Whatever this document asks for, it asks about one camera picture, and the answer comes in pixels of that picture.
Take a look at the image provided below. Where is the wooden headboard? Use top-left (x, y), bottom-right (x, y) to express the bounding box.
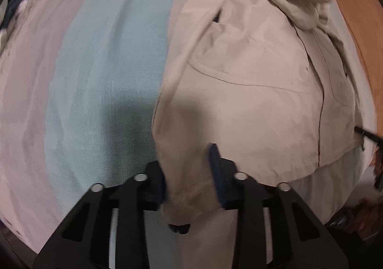
top-left (331, 0), bottom-right (383, 126)

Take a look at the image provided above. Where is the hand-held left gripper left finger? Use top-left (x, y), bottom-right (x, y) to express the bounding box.
top-left (33, 161), bottom-right (167, 269)

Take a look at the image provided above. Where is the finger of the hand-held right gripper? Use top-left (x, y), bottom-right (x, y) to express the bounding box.
top-left (354, 126), bottom-right (383, 145)

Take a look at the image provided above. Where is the beige and black hooded jacket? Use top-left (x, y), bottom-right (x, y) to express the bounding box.
top-left (152, 0), bottom-right (369, 234)

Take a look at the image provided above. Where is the striped bed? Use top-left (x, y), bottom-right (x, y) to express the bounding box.
top-left (0, 0), bottom-right (381, 269)

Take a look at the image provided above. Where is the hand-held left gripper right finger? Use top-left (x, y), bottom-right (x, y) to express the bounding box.
top-left (209, 143), bottom-right (349, 269)

